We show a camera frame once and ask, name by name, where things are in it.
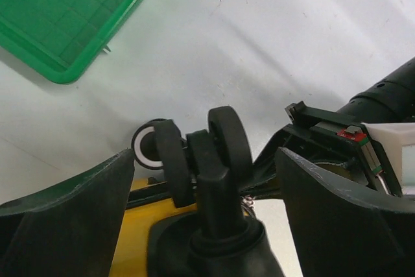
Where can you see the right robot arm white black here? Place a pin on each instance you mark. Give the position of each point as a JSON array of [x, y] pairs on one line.
[[391, 100]]

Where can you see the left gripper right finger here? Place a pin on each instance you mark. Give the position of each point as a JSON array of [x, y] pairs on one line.
[[341, 228]]

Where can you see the yellow Pikachu hard-shell suitcase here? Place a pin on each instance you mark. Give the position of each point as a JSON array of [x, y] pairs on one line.
[[197, 221]]

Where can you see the green plastic tray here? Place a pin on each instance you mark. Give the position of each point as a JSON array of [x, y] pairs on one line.
[[59, 39]]

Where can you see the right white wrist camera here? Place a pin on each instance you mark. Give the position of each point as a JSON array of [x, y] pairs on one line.
[[397, 139]]

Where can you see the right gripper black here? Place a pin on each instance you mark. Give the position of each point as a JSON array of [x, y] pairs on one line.
[[333, 140]]

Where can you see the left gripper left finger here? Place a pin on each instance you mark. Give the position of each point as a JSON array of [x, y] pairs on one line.
[[71, 228]]

